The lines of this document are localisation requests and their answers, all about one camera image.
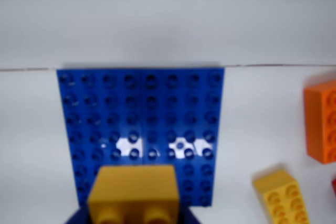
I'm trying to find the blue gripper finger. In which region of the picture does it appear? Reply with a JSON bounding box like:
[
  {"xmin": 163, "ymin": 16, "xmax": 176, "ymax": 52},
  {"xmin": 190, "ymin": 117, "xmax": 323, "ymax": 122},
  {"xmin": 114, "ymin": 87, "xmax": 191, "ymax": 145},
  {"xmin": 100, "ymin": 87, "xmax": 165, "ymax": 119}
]
[
  {"xmin": 179, "ymin": 202, "xmax": 202, "ymax": 224},
  {"xmin": 62, "ymin": 205, "xmax": 90, "ymax": 224}
]

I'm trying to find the yellow 2x2 toy block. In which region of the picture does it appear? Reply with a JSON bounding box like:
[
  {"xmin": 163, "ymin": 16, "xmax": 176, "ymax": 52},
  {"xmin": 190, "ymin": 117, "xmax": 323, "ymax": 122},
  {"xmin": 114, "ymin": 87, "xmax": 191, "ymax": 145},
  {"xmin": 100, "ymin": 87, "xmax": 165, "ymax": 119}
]
[{"xmin": 88, "ymin": 165, "xmax": 182, "ymax": 224}]

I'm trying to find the yellow 2x4 toy block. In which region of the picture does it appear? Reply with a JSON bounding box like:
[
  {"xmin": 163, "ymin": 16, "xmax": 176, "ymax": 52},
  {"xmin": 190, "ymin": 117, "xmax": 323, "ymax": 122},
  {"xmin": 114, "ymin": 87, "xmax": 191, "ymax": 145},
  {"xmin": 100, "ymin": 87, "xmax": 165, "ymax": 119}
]
[{"xmin": 252, "ymin": 167, "xmax": 310, "ymax": 224}]

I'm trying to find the red 2x2 toy block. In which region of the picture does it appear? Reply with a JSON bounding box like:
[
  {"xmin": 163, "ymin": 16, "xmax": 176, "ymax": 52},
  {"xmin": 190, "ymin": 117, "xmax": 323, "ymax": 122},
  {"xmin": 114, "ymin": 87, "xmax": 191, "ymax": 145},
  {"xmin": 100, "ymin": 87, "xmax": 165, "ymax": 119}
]
[{"xmin": 329, "ymin": 178, "xmax": 336, "ymax": 204}]

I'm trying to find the orange 2x4 toy block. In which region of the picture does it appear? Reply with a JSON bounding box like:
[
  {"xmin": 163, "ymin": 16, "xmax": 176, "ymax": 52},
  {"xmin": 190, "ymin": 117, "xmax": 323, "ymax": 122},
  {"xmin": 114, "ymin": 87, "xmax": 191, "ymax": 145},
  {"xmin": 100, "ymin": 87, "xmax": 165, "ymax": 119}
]
[{"xmin": 303, "ymin": 79, "xmax": 336, "ymax": 165}]

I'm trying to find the white foam board sheet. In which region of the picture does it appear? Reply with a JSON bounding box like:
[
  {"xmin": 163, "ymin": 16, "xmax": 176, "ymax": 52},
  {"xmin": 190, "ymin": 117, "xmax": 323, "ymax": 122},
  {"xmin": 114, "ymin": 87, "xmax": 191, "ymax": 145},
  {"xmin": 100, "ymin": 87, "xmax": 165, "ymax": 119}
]
[
  {"xmin": 0, "ymin": 64, "xmax": 336, "ymax": 224},
  {"xmin": 0, "ymin": 0, "xmax": 336, "ymax": 72}
]

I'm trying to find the blue 8x8 toy plate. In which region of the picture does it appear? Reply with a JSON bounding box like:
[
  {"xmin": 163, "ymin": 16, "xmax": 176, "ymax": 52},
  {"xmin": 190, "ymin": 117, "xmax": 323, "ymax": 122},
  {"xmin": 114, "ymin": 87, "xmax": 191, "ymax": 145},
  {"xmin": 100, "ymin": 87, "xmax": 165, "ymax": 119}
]
[{"xmin": 56, "ymin": 68, "xmax": 226, "ymax": 208}]

